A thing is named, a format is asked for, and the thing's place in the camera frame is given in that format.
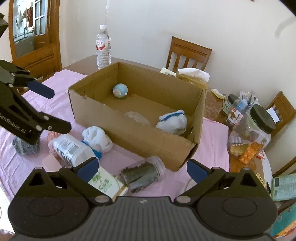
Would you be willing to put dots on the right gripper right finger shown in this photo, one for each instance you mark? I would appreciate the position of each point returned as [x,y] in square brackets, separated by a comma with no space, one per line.
[205,179]

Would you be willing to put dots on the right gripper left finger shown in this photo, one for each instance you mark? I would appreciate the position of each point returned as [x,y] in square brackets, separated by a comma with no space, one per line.
[79,176]

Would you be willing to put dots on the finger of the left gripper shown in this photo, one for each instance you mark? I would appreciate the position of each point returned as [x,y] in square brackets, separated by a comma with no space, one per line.
[51,123]
[23,78]

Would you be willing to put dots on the red white knitted sock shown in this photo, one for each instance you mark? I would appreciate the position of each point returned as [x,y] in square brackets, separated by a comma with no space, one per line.
[50,140]

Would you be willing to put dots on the green white tissue pack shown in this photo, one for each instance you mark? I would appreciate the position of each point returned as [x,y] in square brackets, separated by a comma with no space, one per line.
[108,184]

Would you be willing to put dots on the white plastic bottle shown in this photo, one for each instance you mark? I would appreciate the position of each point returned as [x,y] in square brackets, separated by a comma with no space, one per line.
[71,150]

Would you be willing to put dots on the grey blue knitted sock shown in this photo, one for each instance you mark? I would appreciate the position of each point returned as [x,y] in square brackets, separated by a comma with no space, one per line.
[23,148]

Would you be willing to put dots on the white blue knitted sock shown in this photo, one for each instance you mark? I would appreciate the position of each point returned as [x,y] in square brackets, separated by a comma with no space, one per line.
[96,138]

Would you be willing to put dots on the clear jar of dark tea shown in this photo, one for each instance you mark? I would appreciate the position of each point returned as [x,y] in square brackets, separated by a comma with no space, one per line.
[142,174]

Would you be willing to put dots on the light blue round toy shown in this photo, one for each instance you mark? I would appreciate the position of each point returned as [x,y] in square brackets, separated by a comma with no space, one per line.
[120,90]

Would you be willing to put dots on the clear plastic lidded container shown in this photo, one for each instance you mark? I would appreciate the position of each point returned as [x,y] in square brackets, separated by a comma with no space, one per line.
[137,117]

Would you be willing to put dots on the pink tablecloth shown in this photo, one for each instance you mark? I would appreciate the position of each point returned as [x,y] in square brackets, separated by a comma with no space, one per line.
[212,150]

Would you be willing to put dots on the wooden glass door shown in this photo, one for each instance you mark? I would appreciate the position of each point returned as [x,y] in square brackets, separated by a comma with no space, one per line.
[34,36]

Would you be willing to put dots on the large black-lid plastic jar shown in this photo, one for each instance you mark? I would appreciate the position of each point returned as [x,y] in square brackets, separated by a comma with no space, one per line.
[256,125]

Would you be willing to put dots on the orange pill blister pack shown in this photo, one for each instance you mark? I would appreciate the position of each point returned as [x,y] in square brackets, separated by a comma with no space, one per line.
[251,151]

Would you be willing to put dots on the small dark-lid jar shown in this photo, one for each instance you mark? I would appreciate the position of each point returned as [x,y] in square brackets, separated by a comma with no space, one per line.
[228,103]

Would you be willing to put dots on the brown cardboard box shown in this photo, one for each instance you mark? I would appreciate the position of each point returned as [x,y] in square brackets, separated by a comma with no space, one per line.
[150,93]

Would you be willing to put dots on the teal packet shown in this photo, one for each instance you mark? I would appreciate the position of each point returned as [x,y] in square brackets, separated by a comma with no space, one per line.
[284,187]

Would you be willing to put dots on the clear plastic water bottle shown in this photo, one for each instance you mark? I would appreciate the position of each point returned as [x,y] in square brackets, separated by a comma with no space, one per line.
[103,48]

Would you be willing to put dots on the tissue box with tissue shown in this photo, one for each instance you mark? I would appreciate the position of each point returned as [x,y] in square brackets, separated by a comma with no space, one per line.
[194,76]

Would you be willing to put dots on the white photo booklet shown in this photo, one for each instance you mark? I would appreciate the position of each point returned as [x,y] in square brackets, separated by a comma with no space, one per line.
[167,72]

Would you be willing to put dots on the wooden chair by wall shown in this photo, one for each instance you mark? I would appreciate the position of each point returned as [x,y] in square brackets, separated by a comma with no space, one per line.
[190,51]

